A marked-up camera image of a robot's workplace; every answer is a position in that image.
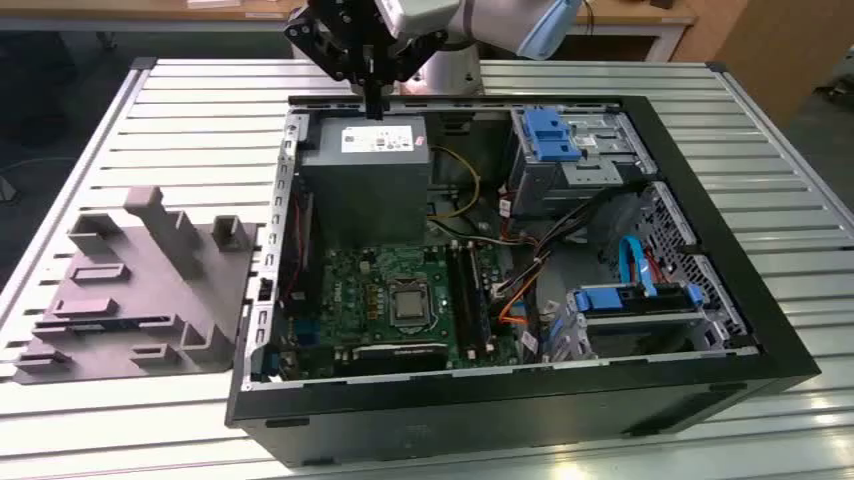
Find grey black wire bundle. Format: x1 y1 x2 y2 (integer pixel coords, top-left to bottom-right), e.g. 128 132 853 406
497 187 646 296

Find wooden desk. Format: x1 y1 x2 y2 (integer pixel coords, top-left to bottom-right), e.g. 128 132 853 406
0 0 699 64

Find blue plastic drive bracket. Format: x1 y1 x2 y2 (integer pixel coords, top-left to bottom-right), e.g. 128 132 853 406
523 107 577 164

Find black graphics card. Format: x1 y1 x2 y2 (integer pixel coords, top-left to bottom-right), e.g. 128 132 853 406
351 341 447 362

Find wooden cabinet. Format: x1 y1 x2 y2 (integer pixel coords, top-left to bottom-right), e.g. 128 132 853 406
679 0 854 126

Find silver CPU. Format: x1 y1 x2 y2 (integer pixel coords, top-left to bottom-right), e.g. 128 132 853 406
393 289 433 324

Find blue SATA cable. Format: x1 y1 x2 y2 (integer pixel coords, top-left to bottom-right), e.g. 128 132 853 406
619 234 659 296

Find yellow wire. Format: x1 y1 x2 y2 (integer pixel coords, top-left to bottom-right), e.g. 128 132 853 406
430 144 482 219

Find orange yellow power wires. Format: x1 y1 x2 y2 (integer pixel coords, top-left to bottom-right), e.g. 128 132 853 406
499 294 535 329

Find hard disk in blue carrier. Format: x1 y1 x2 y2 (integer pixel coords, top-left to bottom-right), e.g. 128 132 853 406
577 284 702 314

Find green Dell motherboard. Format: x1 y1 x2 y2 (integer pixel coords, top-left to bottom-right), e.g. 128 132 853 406
266 239 535 381

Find black open PC case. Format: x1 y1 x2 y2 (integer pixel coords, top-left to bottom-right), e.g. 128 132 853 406
223 92 824 469

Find metal socket cover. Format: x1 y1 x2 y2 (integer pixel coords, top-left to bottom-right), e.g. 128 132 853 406
386 277 439 334

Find grey parts rack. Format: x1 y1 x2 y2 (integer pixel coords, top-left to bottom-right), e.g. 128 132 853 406
12 185 266 386

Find grey power supply unit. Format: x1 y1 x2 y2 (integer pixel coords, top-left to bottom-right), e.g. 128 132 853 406
297 117 433 251

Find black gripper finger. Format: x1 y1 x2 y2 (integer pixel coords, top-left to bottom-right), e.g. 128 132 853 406
371 28 451 122
283 16 375 121

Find metal drive cage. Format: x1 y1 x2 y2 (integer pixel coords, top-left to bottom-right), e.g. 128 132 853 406
510 107 659 216

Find twisted red black wire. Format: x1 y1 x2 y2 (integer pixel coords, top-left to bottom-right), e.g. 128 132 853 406
279 184 315 306

